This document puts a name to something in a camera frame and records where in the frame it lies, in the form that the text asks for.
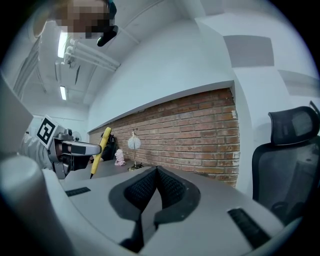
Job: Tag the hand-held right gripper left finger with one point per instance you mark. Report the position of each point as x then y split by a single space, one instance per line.
136 197

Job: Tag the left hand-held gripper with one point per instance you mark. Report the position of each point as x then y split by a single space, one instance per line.
46 131

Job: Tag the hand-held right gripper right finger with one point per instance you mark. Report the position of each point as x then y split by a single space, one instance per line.
175 195

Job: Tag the yellow utility knife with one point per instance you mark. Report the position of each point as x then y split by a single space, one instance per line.
95 163

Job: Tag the person's left forearm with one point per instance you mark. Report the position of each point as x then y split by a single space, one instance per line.
35 150

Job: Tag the white standing fan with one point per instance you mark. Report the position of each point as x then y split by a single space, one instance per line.
77 136

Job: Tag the black bag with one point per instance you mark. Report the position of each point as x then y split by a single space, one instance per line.
109 150

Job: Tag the pink plush toy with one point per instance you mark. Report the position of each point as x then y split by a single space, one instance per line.
119 157

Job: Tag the brass desk lamp white shade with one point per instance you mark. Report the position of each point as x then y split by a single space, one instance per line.
134 143

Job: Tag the short ceiling light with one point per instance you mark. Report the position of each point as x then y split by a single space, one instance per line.
63 92

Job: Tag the white ceiling pipes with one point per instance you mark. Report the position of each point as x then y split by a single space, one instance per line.
90 56

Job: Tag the black mesh office chair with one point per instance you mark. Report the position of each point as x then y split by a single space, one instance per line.
280 175

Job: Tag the long ceiling light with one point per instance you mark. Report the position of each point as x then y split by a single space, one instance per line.
62 45

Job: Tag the white wall outlet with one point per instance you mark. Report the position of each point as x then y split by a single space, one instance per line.
234 114

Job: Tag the black head-mounted camera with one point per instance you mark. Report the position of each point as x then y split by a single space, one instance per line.
107 35

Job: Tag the grey square wall panel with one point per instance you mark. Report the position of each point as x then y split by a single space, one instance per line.
248 51

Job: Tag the grey slanted wall panel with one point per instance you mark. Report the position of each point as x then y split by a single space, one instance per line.
300 81

